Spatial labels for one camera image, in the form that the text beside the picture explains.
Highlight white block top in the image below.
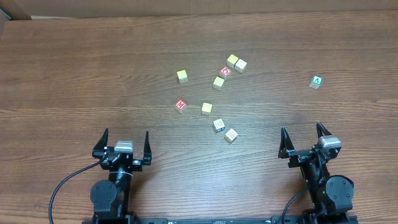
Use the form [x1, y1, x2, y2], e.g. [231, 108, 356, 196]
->
[234, 58, 247, 73]

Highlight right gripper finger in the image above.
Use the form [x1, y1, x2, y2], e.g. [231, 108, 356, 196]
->
[278, 127, 295, 159]
[316, 122, 331, 138]

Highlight red circle block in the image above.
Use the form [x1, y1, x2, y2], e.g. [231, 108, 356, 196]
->
[219, 66, 231, 80]

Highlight green letter block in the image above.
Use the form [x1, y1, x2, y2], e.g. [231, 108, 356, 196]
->
[309, 75, 323, 89]

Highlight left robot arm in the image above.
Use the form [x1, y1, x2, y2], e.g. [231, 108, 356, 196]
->
[90, 129, 152, 224]

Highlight white patterned block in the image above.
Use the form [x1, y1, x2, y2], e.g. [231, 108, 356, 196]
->
[213, 118, 226, 133]

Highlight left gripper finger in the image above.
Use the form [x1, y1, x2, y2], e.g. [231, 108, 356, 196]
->
[142, 131, 152, 166]
[92, 128, 109, 157]

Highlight yellow block top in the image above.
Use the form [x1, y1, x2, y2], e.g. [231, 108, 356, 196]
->
[226, 54, 239, 68]

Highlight red M block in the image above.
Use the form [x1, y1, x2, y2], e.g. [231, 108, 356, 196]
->
[174, 99, 187, 113]

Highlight yellow block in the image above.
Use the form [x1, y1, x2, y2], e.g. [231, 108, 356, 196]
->
[226, 54, 239, 68]
[177, 70, 188, 83]
[213, 77, 224, 90]
[201, 103, 213, 115]

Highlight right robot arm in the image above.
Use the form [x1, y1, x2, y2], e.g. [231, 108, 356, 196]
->
[278, 123, 354, 223]

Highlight white B block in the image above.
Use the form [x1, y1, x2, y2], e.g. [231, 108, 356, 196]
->
[224, 129, 238, 143]

